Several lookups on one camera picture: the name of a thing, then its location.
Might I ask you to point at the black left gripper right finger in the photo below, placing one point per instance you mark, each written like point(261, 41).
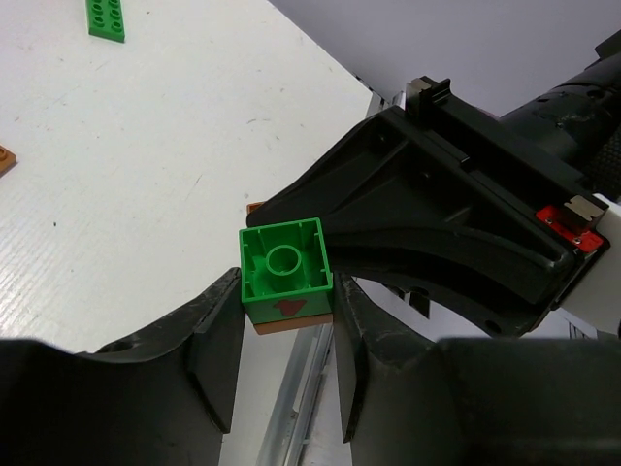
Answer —
point(406, 400)

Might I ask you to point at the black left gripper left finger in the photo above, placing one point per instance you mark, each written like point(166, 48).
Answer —
point(163, 395)

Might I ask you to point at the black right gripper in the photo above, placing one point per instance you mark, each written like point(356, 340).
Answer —
point(397, 208)

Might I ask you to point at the dark green lego plate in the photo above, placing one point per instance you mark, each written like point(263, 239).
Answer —
point(286, 272)

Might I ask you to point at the orange lego plate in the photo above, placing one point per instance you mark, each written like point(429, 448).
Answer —
point(7, 160)

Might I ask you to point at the green lego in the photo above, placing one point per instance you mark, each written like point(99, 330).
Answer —
point(105, 19)

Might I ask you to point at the aluminium table frame rail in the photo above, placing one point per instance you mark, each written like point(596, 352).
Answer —
point(289, 427)

